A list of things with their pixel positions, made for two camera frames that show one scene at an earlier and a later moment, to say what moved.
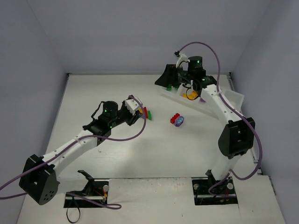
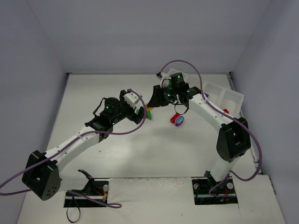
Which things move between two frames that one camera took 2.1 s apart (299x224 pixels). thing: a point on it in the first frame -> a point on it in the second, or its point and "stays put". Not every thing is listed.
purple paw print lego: x=178 y=121 stays put
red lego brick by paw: x=173 y=119 stays put
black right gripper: x=174 y=76 -> x=158 y=96
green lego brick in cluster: x=149 y=115 stays put
